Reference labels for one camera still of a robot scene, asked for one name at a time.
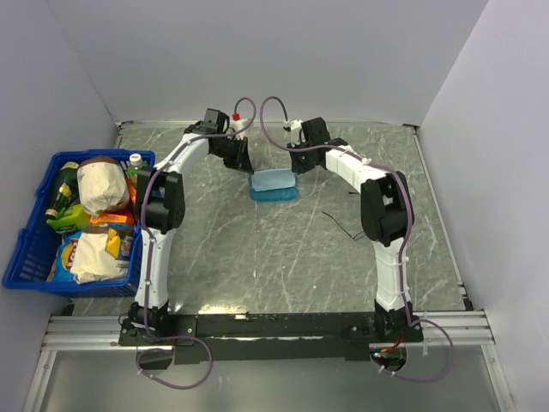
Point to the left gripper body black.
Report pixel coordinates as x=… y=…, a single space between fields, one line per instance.
x=229 y=151

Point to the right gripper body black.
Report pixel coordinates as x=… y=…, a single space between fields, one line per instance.
x=302 y=161

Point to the light blue cleaning cloth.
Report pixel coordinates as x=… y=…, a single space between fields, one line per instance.
x=272 y=179

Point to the blue translucent glasses case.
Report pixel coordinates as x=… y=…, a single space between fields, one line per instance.
x=275 y=196

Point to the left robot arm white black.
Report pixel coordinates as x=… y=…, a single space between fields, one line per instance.
x=160 y=205

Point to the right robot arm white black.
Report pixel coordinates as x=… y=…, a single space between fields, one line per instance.
x=385 y=212

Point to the green bottle white cap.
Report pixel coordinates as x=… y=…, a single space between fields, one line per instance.
x=135 y=163

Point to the orange snack pack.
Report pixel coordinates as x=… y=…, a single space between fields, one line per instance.
x=125 y=215

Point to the brown white paper bag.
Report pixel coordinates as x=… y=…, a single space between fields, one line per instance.
x=102 y=186

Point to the dark green glass bottle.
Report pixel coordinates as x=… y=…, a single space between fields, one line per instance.
x=64 y=191

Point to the lime green snack pack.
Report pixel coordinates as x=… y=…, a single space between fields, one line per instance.
x=73 y=220

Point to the blue yellow chips bag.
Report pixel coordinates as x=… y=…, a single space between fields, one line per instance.
x=64 y=259

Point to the blue plastic basket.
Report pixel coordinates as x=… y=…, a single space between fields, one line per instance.
x=37 y=244

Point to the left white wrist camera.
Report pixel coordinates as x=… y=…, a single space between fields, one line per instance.
x=240 y=125

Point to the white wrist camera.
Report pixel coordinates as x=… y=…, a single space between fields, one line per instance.
x=240 y=125
x=293 y=129

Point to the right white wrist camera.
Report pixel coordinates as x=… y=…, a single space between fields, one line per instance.
x=293 y=129

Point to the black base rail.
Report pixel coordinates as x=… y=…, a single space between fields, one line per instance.
x=271 y=336

